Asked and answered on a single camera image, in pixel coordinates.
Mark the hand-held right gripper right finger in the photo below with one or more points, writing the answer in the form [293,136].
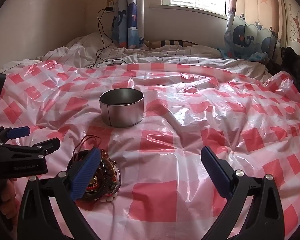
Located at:
[215,171]

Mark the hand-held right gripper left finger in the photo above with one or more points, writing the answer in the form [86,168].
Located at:
[86,172]

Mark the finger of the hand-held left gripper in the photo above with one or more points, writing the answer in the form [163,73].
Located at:
[48,145]
[18,132]

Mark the round metal tin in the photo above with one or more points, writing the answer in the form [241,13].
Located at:
[121,112]

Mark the person's left hand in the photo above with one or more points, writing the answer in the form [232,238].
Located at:
[6,192]

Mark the red checkered plastic sheet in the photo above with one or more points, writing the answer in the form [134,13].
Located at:
[180,140]

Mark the dark cloth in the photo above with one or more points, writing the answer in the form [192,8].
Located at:
[293,72]

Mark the white striped quilt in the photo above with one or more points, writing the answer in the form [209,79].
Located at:
[145,56]

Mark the striped pillow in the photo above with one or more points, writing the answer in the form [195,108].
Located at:
[172,43]

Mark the white wall charger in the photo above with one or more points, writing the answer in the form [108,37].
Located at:
[110,6]

